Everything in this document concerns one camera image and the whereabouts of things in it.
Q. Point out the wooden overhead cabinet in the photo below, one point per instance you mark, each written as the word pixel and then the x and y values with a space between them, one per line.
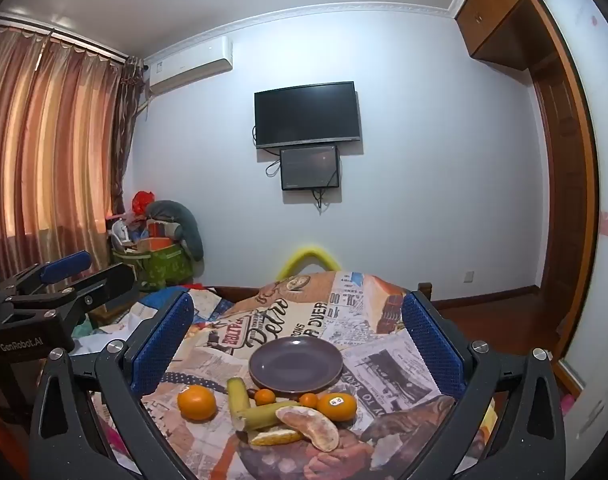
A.
pixel 499 15

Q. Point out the white wardrobe door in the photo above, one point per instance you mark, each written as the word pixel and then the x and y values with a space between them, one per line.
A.
pixel 604 160

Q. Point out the peeled pomelo wedge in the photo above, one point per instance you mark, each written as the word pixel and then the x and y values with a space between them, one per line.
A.
pixel 311 427

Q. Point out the yellow pomelo peel piece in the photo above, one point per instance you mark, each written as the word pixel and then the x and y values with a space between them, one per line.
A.
pixel 274 438

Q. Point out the small tangerine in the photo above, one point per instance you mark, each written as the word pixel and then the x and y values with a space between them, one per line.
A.
pixel 265 397
pixel 309 400

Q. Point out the large orange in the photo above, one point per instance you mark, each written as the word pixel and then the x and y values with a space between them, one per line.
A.
pixel 197 402

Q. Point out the white wall outlet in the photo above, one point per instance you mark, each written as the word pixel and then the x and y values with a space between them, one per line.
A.
pixel 469 276

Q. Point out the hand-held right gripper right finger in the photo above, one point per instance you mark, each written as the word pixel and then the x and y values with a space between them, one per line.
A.
pixel 429 345

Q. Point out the green storage bag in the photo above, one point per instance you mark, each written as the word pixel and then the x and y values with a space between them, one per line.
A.
pixel 166 265

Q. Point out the wooden chair post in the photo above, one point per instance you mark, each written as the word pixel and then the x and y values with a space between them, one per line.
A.
pixel 425 291

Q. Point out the purple plate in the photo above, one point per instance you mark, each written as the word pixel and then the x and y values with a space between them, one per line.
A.
pixel 294 365

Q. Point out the newspaper print tablecloth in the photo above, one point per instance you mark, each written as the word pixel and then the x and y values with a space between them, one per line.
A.
pixel 384 360

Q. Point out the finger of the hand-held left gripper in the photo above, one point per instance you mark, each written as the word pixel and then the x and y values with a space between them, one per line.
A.
pixel 64 265
pixel 99 287

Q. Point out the small black wall monitor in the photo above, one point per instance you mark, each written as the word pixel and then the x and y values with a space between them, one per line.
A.
pixel 309 167

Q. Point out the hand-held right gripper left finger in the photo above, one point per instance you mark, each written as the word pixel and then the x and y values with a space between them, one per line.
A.
pixel 164 345

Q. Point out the wooden door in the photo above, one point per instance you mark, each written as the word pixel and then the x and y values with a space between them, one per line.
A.
pixel 564 185

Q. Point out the brown patterned curtain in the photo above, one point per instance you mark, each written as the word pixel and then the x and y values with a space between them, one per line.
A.
pixel 126 125

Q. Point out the white air conditioner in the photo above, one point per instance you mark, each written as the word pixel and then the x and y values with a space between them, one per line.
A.
pixel 191 65

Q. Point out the orange striped curtain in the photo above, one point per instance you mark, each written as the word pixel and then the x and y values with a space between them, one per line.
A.
pixel 44 150

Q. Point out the red plastic bag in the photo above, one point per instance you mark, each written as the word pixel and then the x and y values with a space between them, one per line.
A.
pixel 141 202

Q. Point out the orange box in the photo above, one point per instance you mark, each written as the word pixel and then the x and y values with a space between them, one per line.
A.
pixel 161 242

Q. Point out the black wall television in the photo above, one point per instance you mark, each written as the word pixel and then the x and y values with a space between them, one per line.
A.
pixel 306 112

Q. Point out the green sugarcane piece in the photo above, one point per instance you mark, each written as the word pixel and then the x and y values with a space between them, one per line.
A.
pixel 236 395
pixel 269 412

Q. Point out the orange with sticker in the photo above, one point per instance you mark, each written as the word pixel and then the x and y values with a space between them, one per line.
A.
pixel 337 407

